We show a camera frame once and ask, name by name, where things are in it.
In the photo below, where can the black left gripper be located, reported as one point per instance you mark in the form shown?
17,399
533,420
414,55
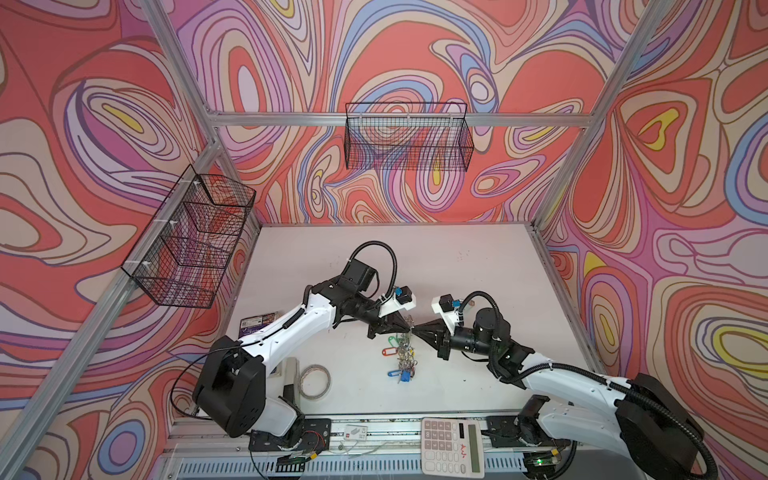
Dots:
387,323

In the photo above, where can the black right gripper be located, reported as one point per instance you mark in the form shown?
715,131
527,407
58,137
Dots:
443,343

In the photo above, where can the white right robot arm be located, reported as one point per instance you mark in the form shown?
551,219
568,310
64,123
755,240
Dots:
638,418

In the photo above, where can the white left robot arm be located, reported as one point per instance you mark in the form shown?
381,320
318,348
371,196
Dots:
231,388

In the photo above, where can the white tape roll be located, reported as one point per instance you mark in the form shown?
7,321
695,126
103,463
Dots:
315,382

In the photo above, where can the white calculator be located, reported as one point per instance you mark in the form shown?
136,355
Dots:
452,448

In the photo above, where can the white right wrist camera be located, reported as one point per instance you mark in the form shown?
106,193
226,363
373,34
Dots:
448,309

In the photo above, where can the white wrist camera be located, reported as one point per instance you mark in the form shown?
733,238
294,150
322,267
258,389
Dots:
448,309
403,299

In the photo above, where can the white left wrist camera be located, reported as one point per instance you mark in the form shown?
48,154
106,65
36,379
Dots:
403,299

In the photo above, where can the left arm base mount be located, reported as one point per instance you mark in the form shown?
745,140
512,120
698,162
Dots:
305,440

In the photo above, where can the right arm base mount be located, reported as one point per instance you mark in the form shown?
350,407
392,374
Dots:
553,458

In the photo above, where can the black wire basket back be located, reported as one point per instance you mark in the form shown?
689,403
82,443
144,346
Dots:
407,135

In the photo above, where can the black wire basket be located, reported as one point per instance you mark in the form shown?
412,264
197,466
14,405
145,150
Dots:
407,135
186,249

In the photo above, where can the black wire basket left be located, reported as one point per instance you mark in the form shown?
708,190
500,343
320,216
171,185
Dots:
186,249

